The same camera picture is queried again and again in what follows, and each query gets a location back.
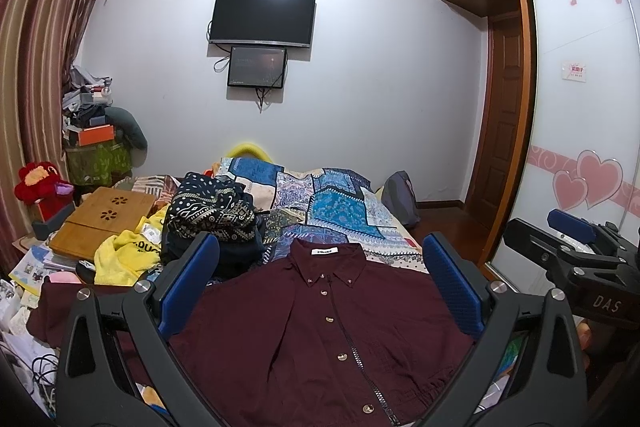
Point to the grey purple backpack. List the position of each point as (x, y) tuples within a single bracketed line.
[(398, 197)]

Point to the yellow printed t-shirt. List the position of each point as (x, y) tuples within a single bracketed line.
[(121, 259)]

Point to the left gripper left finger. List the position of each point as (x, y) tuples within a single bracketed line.
[(94, 386)]

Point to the navy patterned folded garment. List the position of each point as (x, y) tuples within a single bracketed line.
[(218, 206)]

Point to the black wall television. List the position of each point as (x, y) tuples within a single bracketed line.
[(271, 22)]

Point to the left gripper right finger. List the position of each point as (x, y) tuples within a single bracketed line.
[(525, 366)]

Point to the red plush toy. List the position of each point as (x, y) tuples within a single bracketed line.
[(42, 186)]

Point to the green patterned storage box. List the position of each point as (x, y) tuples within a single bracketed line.
[(100, 164)]

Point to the blue patchwork quilt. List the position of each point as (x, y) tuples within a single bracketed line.
[(322, 206)]

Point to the orange box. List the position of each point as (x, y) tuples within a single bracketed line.
[(95, 135)]

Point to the maroon button shirt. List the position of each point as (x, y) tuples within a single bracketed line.
[(321, 337)]

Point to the small black wall monitor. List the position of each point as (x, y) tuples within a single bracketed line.
[(256, 67)]

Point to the white sliding wardrobe door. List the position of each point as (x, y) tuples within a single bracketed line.
[(583, 153)]

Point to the grey green pillow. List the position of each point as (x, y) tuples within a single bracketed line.
[(125, 121)]

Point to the brown wooden door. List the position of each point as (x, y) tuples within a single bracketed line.
[(500, 118)]

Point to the yellow plastic hoop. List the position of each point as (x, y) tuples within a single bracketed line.
[(248, 150)]

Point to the striped red curtain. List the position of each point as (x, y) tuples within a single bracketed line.
[(40, 39)]

